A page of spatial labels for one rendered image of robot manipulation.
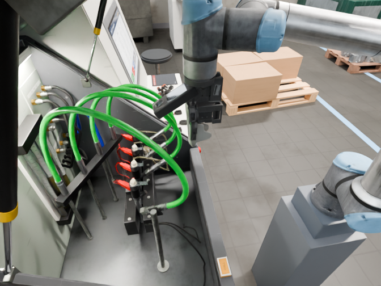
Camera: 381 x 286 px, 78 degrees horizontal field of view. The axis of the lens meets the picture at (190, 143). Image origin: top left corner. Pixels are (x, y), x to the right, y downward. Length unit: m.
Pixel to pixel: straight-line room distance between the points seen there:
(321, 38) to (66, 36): 0.73
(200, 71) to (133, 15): 4.90
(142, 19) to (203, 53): 4.95
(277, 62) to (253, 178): 1.83
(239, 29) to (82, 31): 0.55
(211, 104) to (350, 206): 0.51
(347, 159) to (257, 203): 1.29
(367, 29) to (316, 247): 0.74
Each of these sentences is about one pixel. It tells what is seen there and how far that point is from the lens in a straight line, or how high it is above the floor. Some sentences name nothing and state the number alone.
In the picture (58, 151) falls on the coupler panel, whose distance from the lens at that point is 0.96.
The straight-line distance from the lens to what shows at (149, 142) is 0.46.
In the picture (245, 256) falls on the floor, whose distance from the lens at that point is 1.86.
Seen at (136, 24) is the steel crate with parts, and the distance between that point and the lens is 5.43.
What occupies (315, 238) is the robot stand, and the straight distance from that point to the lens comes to 1.08.
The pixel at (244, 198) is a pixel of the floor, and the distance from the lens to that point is 2.12.
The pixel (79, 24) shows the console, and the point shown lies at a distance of 0.88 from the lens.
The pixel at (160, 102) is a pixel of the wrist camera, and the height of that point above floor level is 1.39.
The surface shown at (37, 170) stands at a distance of 0.78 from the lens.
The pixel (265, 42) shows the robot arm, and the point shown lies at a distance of 0.49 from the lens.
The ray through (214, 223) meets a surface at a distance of 0.84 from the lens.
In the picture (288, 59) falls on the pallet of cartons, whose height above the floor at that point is 0.45.
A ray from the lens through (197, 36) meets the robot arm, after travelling 0.48.
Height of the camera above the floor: 1.67
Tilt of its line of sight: 41 degrees down
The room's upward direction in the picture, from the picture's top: straight up
